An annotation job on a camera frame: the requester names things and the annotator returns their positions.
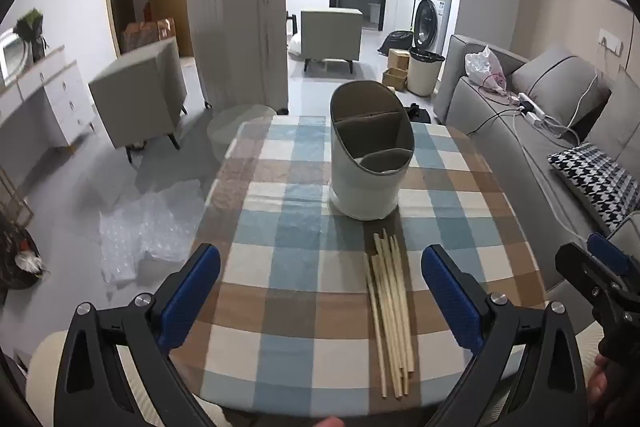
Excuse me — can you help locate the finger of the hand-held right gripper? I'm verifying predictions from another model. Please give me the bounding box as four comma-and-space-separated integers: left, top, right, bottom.
587, 233, 640, 298
556, 243, 628, 323

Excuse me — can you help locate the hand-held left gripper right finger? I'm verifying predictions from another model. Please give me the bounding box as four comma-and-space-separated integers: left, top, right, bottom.
421, 244, 588, 427

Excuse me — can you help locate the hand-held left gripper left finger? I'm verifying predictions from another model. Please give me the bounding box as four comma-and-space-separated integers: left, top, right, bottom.
52, 243, 222, 427

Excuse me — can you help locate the pile of wooden chopsticks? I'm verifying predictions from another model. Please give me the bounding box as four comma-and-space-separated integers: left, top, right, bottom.
364, 228, 416, 399

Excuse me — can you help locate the grey white utensil holder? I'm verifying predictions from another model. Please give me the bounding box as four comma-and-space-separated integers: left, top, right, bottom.
328, 80, 415, 221

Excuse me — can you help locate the person's right hand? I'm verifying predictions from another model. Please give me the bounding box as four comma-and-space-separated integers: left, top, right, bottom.
586, 349, 613, 415

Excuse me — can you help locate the houndstooth pillow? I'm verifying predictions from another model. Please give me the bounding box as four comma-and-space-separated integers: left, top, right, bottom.
546, 143, 640, 233

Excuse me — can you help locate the bubble wrap sheet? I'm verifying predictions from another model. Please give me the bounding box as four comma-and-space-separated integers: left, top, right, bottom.
98, 179, 206, 290

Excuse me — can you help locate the checked tablecloth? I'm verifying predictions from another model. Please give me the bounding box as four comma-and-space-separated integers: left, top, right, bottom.
172, 114, 548, 418

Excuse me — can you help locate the grey sofa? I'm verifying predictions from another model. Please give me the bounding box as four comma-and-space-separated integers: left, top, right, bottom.
432, 34, 640, 348

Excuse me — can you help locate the white power strip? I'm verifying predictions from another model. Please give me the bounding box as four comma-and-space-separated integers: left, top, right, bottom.
517, 93, 543, 125

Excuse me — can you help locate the beige round stool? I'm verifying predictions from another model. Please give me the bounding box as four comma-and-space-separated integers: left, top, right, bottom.
27, 327, 226, 427

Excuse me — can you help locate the grey sofa cushion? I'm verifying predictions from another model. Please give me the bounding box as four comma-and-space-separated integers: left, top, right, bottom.
510, 48, 612, 132

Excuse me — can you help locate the black bag with trash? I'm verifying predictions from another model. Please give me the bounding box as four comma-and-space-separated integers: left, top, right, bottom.
0, 207, 51, 290

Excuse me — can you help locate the black backpack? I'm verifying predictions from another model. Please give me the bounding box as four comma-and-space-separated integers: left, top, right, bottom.
404, 103, 432, 124

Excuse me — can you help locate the grey bedside cabinet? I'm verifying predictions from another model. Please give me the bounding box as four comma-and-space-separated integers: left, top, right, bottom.
301, 8, 363, 74
88, 38, 189, 165

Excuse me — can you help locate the white plastic bag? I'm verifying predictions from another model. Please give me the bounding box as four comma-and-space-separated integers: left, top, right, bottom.
465, 45, 506, 94

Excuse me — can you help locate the beige trash bin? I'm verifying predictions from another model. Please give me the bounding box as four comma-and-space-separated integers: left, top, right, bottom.
407, 47, 446, 96

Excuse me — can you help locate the white dresser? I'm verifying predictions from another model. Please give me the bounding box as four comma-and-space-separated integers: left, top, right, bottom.
0, 46, 98, 158

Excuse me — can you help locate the beige hard suitcase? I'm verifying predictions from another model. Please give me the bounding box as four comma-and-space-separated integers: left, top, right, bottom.
186, 0, 291, 114

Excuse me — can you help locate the white washing machine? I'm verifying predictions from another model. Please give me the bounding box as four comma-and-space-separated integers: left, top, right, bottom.
413, 0, 454, 54

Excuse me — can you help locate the round mirror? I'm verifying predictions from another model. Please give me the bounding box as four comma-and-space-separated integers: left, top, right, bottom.
0, 29, 31, 88

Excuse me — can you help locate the potted plant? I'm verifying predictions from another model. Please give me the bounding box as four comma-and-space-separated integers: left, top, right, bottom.
14, 8, 48, 64

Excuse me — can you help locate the white charger cable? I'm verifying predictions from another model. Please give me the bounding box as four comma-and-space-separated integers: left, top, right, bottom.
542, 74, 601, 142

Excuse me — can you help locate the black cable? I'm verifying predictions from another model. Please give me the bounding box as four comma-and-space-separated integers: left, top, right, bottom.
467, 107, 523, 135

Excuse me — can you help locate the gold wire rack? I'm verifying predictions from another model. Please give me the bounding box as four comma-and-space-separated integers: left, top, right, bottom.
0, 167, 36, 228

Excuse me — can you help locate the wall socket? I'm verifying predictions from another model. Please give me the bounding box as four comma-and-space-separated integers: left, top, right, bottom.
597, 29, 623, 55

